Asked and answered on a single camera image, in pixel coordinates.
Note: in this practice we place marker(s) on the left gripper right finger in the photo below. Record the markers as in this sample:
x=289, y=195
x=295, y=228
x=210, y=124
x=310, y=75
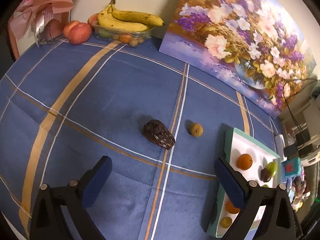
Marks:
x=278, y=219

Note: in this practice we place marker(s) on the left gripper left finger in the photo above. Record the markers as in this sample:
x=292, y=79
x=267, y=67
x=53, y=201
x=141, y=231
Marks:
x=48, y=222

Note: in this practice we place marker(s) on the orange tangerine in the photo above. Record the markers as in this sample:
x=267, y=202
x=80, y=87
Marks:
x=244, y=161
x=230, y=208

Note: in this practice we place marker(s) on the small brown kiwi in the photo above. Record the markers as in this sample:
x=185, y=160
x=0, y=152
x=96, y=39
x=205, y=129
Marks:
x=226, y=222

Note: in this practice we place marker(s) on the teal plastic toy box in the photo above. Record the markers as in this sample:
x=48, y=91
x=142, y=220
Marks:
x=292, y=168

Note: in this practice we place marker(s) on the black charger adapter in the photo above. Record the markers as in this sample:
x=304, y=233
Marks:
x=290, y=150

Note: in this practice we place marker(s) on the white power strip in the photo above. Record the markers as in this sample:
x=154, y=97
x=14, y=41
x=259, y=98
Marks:
x=280, y=145

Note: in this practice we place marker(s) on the dark brown avocado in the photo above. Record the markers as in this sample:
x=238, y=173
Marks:
x=157, y=133

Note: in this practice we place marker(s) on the blue plaid tablecloth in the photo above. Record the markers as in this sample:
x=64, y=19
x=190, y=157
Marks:
x=63, y=107

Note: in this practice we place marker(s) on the small yellow-brown fruit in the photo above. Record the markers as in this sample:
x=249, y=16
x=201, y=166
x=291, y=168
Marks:
x=195, y=129

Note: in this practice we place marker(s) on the red apple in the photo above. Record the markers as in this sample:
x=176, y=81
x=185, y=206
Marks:
x=80, y=33
x=69, y=26

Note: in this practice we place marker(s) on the clear plastic fruit container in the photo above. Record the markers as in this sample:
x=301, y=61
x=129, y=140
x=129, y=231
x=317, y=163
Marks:
x=132, y=38

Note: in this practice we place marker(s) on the banana bunch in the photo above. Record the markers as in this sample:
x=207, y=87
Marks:
x=132, y=21

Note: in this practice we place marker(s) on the pink flower bouquet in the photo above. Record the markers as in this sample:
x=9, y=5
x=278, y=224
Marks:
x=45, y=19

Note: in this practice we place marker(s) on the flower painting canvas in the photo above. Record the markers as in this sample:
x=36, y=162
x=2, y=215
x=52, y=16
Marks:
x=254, y=46

